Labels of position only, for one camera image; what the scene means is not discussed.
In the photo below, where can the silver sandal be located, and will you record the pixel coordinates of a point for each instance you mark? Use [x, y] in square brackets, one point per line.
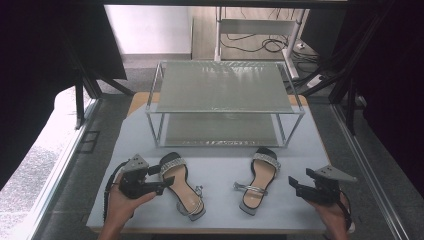
[260, 180]
[181, 186]

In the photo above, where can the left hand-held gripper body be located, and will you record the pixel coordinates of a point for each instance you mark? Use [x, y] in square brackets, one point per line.
[133, 181]

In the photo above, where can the white panel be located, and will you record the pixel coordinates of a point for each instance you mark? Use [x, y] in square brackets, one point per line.
[150, 30]

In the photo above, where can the light grey table sheet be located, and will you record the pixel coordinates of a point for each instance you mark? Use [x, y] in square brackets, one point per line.
[220, 213]

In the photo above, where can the person's right hand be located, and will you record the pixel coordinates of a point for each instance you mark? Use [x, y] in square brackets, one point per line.
[330, 213]

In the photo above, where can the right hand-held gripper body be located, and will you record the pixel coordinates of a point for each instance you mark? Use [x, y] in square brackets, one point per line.
[328, 186]

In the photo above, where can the black curtain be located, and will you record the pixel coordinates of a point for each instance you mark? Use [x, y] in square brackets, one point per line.
[393, 83]
[33, 66]

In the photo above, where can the aluminium frame rail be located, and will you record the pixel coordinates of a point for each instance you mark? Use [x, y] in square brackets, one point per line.
[370, 173]
[56, 180]

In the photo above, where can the person's left hand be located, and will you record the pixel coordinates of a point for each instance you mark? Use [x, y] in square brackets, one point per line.
[121, 206]

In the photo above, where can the white power strip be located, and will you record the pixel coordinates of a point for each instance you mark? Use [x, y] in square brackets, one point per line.
[315, 81]

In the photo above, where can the two-tier metal shoe rack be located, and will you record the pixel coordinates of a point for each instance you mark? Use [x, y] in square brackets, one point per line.
[223, 86]

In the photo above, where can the black metal frame post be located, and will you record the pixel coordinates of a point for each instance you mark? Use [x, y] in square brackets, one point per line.
[79, 103]

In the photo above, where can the white metal stand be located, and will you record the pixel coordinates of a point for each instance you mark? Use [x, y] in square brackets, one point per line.
[256, 26]

